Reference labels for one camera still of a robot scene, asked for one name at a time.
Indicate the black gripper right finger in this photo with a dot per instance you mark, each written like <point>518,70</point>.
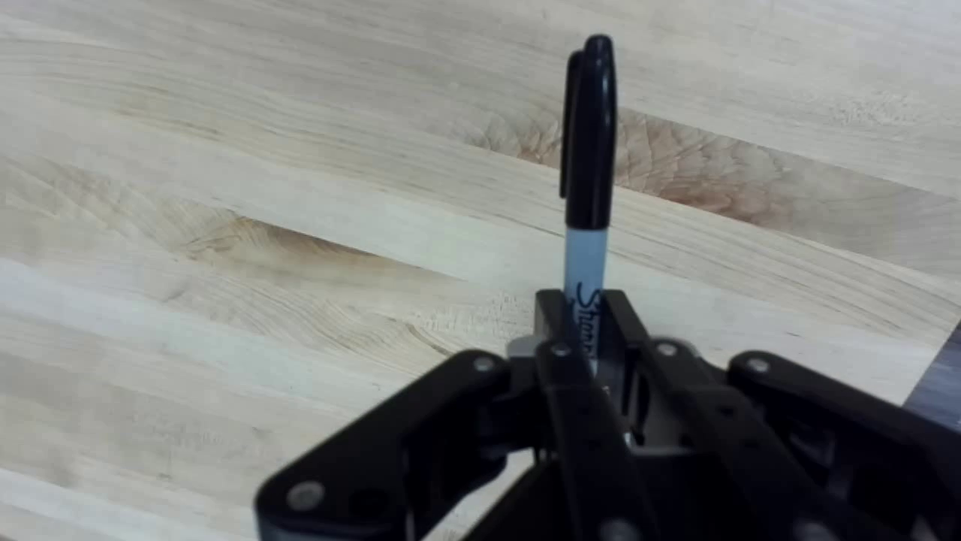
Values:
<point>768,449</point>

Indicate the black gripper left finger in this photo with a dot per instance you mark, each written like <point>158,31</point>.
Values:
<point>409,461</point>

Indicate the black sharpie marker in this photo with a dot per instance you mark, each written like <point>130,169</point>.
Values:
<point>585,182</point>

